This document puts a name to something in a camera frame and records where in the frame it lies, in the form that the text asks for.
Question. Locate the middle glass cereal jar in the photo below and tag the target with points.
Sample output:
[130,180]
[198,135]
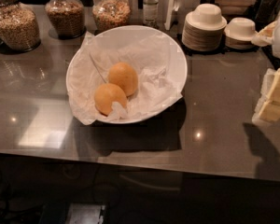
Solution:
[67,17]

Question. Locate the white paper bowl large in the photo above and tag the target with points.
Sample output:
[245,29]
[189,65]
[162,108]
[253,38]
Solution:
[206,17]

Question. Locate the clear glass bottle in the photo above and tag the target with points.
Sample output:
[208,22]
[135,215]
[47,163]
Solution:
[150,12]

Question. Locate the glass cereal jar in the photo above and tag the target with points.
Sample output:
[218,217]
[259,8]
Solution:
[18,26]
[109,14]
[67,17]

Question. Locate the right glass cereal jar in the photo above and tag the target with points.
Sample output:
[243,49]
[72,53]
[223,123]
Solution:
[109,14]

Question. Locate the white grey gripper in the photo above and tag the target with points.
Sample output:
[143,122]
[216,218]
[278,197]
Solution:
[268,107]

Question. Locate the white paper bowl small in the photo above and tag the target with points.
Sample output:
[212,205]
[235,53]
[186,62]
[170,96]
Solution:
[242,29]

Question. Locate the white paper liner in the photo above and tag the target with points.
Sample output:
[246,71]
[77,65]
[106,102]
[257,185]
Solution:
[146,59]

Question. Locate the left glass cereal jar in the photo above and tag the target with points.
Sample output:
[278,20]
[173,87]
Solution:
[18,26]

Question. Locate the small stack paper plates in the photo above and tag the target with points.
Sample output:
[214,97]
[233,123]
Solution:
[233,43]

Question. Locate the dark container top right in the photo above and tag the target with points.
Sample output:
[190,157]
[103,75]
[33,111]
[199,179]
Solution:
[267,11]

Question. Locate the orange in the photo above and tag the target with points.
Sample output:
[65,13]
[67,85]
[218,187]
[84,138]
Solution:
[123,75]
[106,94]

